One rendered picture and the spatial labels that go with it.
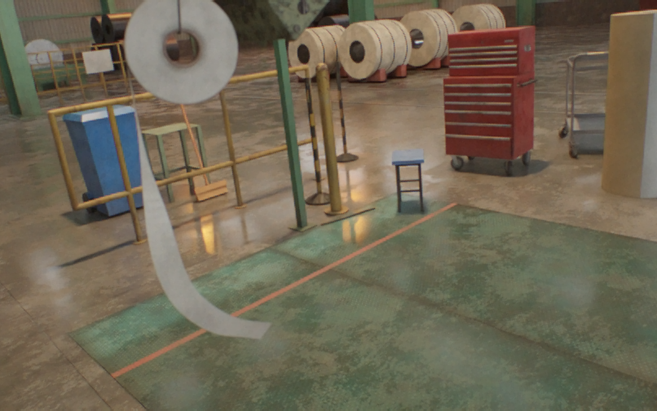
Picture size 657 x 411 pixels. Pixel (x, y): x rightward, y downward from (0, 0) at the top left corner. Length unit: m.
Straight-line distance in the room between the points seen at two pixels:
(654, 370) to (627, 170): 2.22
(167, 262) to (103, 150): 4.27
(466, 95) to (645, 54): 1.49
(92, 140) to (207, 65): 4.26
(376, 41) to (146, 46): 11.77
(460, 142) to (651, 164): 1.60
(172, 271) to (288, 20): 0.45
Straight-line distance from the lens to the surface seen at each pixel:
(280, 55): 3.91
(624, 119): 4.52
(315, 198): 4.69
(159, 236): 0.87
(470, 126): 5.16
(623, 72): 4.48
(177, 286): 0.91
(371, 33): 12.58
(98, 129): 5.10
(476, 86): 5.06
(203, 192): 5.25
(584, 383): 2.51
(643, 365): 2.67
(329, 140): 4.26
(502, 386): 2.43
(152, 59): 0.85
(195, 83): 0.85
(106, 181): 5.19
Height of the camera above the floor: 1.47
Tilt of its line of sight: 19 degrees down
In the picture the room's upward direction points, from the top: 6 degrees counter-clockwise
